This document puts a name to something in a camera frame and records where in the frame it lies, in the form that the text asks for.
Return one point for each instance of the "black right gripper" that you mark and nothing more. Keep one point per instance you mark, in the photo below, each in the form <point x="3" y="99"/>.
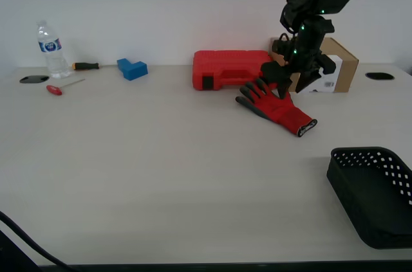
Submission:
<point x="310" y="47"/>

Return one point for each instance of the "red grey work glove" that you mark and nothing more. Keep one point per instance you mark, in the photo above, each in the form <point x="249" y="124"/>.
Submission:
<point x="273" y="108"/>

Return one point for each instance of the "black perforated plastic basket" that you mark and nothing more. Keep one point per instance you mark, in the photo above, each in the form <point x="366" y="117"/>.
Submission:
<point x="363" y="195"/>

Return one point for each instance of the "brown cardboard box white label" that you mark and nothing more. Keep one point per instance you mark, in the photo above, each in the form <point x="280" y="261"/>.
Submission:
<point x="347" y="69"/>

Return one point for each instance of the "red plastic tool case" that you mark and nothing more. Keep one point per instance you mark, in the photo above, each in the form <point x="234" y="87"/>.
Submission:
<point x="225" y="63"/>

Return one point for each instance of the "blue foam block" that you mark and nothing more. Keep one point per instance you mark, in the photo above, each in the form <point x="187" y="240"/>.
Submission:
<point x="133" y="71"/>

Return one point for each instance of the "clear plastic water bottle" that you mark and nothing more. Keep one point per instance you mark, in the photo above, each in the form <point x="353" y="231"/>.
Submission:
<point x="55" y="59"/>

